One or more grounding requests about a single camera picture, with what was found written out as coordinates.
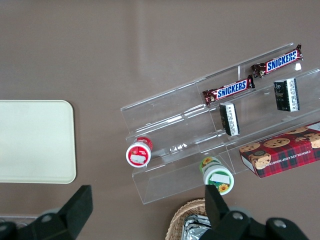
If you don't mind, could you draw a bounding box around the Snickers chocolate bar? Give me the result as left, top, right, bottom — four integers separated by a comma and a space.
202, 74, 256, 106
250, 43, 304, 79

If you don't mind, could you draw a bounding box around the clear acrylic stepped shelf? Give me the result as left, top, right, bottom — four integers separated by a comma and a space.
119, 42, 320, 206

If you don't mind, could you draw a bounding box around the red lid cup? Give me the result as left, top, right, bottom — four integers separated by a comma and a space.
125, 135, 154, 168

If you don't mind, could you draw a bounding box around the oval tan wicker basket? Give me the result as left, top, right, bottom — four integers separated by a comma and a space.
165, 197, 213, 240

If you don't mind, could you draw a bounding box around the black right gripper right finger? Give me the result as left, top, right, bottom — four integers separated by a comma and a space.
199, 185, 254, 240

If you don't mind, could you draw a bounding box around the red tartan cookie box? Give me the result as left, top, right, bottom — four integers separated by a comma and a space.
238, 121, 320, 179

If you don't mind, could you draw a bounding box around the beige plastic tray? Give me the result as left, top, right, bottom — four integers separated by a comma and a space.
0, 99, 77, 185

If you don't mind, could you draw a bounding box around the aluminium foil tray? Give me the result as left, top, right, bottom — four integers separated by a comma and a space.
183, 213, 214, 240

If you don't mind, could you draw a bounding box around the green lid sunflower cup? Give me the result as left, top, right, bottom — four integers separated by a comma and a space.
198, 156, 235, 196

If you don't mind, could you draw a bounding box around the clear acrylic bottle rack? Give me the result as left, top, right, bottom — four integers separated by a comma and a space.
0, 212, 51, 226

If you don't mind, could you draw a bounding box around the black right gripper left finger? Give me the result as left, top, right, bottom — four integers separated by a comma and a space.
21, 184, 94, 240

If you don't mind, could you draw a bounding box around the small black white box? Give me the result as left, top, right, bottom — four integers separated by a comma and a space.
272, 77, 300, 113
218, 101, 242, 137

